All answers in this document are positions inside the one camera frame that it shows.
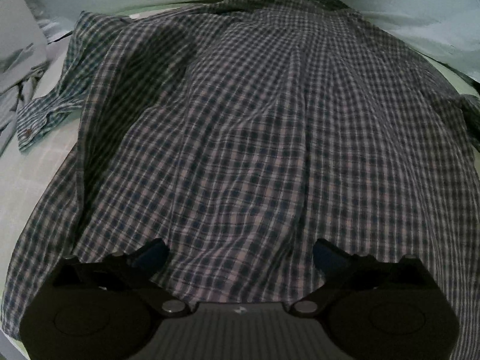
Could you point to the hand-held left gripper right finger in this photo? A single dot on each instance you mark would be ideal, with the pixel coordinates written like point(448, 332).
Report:
point(329, 258)

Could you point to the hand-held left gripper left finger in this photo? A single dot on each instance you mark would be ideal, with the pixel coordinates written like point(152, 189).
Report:
point(152, 255)

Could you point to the blue checked shirt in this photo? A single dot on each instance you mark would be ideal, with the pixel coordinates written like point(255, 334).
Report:
point(243, 138)

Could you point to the green grid bed sheet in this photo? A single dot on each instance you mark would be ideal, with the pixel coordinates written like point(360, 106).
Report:
point(33, 180)

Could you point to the pale grey cloth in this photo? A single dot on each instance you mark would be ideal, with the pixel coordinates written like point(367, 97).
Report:
point(15, 97)

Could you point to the white rounded board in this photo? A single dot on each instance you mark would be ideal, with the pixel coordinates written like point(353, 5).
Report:
point(20, 26)

